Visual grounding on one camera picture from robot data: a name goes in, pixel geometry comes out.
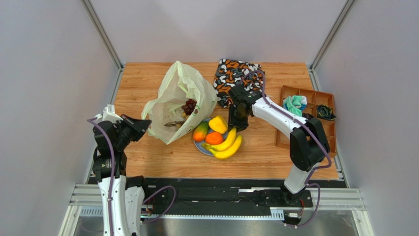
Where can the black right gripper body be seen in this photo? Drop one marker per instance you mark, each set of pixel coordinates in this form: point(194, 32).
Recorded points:
point(238, 118)

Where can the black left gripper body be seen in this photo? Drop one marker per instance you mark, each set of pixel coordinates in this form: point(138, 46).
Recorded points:
point(126, 133)

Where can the yellow banana bunch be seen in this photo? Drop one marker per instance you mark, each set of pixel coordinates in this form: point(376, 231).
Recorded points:
point(226, 149)

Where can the red grape bunch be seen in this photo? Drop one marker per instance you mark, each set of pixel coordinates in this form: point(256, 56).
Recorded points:
point(189, 106)

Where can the pale green plastic bag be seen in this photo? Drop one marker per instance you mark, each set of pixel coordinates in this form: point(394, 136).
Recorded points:
point(180, 83)

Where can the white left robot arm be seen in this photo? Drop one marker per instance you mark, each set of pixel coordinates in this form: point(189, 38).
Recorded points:
point(121, 197)

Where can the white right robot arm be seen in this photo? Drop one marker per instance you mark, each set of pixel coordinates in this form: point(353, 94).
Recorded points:
point(308, 143)

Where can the orange tangerine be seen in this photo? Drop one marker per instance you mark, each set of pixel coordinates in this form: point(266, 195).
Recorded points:
point(214, 138)

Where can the camouflage patterned shorts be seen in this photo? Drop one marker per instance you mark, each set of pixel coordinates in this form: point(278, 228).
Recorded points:
point(235, 72)

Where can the green orange mango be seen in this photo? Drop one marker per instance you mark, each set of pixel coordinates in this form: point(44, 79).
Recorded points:
point(201, 131)

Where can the blue plate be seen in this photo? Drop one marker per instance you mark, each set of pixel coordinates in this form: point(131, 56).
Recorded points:
point(198, 144)

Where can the lower teal white sock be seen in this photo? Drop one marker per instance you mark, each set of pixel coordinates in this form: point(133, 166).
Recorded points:
point(294, 110)

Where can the teal white sock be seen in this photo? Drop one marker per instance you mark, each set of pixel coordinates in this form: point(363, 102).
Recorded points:
point(295, 101)
point(294, 110)

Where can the upper teal white sock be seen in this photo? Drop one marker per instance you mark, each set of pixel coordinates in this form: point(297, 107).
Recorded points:
point(295, 101)

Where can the dark brown rolled tie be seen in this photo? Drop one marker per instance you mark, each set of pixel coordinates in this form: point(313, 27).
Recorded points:
point(307, 116)

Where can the wooden compartment organizer tray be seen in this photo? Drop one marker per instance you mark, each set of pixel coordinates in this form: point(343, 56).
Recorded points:
point(315, 99)

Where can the navy yellow rolled tie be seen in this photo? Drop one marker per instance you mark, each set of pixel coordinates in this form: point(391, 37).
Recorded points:
point(325, 112)

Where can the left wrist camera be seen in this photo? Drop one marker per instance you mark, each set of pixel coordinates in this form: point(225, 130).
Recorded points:
point(108, 114)

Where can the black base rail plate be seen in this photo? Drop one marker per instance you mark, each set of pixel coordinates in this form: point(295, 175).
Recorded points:
point(218, 197)

